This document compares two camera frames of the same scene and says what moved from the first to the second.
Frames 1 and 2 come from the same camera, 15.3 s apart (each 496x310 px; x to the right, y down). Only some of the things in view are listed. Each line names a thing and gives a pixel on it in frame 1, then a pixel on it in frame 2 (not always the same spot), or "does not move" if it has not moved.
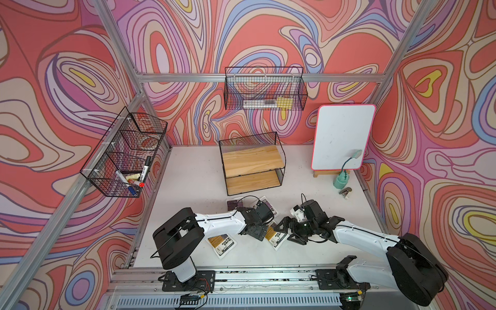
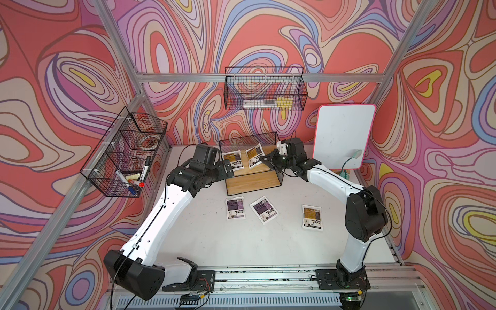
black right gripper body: x=301 y=230 to x=281 y=160
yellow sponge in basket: x=285 y=103 does not move
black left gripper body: x=260 y=231 to x=216 y=172
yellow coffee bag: x=276 y=238 to x=254 y=154
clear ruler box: x=259 y=104 does not move
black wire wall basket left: x=118 y=166 does not move
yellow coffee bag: x=221 y=244 to x=236 y=159
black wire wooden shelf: x=252 y=163 does not move
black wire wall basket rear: x=265 y=88 does not move
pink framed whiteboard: x=341 y=129 does not move
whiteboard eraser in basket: x=135 y=177 does not move
